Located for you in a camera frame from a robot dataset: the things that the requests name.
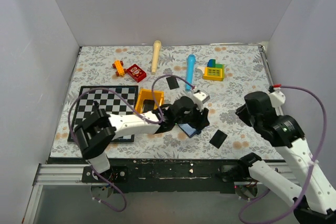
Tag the black credit card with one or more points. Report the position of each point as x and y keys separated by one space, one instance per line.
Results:
x=172 y=82

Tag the blue leather card holder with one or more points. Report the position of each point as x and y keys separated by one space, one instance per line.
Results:
x=188 y=130

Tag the blue toy microphone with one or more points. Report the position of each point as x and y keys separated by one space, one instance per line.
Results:
x=191 y=60

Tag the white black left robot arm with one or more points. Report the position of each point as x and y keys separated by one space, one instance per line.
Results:
x=95 y=133

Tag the black silver chessboard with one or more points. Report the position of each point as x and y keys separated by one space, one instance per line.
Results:
x=107 y=101

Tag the black card in bin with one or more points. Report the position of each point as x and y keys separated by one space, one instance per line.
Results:
x=148 y=105

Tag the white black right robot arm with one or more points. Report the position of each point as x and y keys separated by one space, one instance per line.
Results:
x=312 y=199

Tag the yellow green toy brick house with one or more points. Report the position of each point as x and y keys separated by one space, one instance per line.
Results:
x=213 y=71

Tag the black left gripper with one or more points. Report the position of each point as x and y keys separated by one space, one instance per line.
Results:
x=200 y=118

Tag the yellow toy brick car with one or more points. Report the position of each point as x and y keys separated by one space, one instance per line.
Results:
x=119 y=69

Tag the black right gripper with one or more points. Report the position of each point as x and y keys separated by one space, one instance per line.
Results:
x=241 y=112

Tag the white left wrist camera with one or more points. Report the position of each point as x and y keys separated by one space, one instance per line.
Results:
x=200 y=97

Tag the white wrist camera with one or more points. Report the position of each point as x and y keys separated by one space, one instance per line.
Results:
x=277 y=98
x=200 y=97

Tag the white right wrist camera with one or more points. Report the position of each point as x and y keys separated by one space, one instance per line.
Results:
x=277 y=98

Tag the red owl toy block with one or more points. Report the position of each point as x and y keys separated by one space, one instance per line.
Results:
x=136 y=73

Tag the cream toy microphone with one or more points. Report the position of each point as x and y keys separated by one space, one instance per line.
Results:
x=155 y=57

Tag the yellow plastic bin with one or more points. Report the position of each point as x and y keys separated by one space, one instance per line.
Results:
x=147 y=94

